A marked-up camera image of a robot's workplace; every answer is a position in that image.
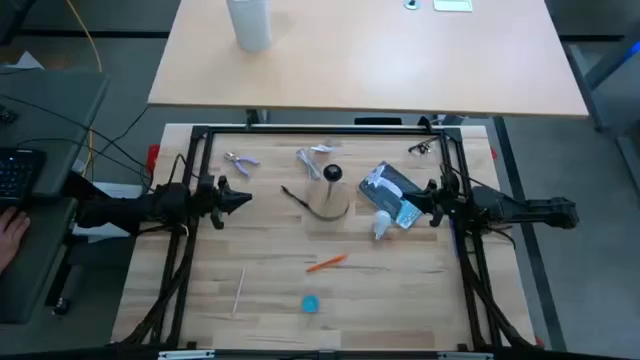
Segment white coiled cable bundle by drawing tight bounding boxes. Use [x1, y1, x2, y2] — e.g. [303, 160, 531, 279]
[295, 147, 323, 181]

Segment person's hand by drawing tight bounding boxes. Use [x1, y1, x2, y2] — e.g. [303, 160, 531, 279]
[0, 206, 32, 275]

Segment white lightbulb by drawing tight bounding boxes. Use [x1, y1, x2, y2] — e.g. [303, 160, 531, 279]
[371, 209, 394, 242]

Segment orange pen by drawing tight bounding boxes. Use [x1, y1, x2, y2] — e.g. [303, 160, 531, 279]
[305, 253, 349, 274]

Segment black floor cable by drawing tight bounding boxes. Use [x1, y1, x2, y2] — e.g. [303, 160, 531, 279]
[0, 92, 154, 194]

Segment thin wooden stick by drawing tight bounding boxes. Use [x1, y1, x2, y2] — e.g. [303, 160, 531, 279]
[231, 265, 248, 317]

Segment grey side desk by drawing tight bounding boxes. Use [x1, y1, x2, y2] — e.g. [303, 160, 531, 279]
[0, 68, 110, 325]

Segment yellow cable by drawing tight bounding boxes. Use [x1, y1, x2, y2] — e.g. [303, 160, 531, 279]
[64, 0, 104, 177]

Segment black keyboard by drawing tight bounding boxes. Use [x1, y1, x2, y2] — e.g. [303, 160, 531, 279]
[0, 147, 47, 204]

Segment wooden base lamp black socket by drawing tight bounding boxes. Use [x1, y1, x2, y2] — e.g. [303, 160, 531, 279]
[303, 162, 353, 223]

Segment white paper card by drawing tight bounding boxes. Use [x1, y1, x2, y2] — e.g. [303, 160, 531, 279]
[432, 0, 474, 13]

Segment black floor cable cover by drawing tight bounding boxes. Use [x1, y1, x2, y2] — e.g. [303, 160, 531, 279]
[492, 116, 568, 351]

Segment small black cable clump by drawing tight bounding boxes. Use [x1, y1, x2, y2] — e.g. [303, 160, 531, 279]
[406, 138, 441, 156]

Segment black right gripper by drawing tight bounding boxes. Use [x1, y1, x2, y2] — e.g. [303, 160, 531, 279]
[402, 177, 465, 228]

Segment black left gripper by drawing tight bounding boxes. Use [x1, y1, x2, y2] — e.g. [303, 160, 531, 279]
[197, 173, 254, 231]

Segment grey side furniture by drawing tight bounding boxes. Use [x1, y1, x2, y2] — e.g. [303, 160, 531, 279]
[563, 29, 640, 191]

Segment black lamp cord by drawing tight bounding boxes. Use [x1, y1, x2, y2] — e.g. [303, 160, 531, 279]
[279, 184, 352, 223]

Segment black aluminium rail frame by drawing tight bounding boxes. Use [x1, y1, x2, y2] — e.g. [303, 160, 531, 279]
[149, 123, 504, 351]

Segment black crossbar with silver brackets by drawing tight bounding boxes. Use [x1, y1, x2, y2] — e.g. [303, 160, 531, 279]
[0, 343, 640, 360]

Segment purple handled pliers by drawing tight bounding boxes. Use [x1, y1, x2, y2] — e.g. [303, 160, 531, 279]
[223, 151, 262, 178]

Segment beige wooden office table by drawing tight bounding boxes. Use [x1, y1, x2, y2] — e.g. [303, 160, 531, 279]
[146, 0, 591, 126]

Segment black cable bundle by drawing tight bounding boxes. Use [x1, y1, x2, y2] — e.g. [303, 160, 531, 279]
[452, 227, 539, 349]
[117, 229, 197, 347]

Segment white paper sheets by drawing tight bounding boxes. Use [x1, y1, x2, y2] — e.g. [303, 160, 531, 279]
[71, 180, 147, 239]

